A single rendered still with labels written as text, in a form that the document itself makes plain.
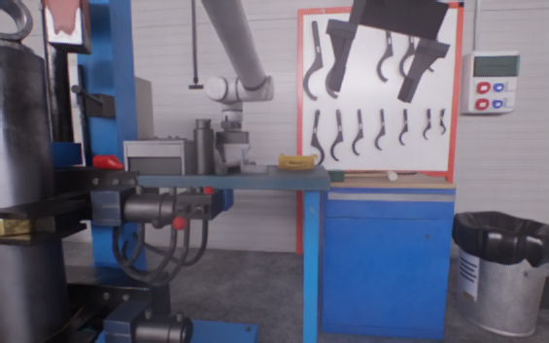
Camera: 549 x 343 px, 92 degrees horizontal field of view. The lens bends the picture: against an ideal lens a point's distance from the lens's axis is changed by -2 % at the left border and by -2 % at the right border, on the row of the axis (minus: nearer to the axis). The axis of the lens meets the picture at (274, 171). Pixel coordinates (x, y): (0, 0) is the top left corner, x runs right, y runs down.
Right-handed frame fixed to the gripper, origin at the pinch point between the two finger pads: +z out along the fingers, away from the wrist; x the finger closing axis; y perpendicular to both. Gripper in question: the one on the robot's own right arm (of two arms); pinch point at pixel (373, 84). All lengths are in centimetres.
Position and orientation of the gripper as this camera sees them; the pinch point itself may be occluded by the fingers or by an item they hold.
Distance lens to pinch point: 51.5
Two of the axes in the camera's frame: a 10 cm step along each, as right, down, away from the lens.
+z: -1.7, 8.6, 4.8
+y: 1.2, 5.1, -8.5
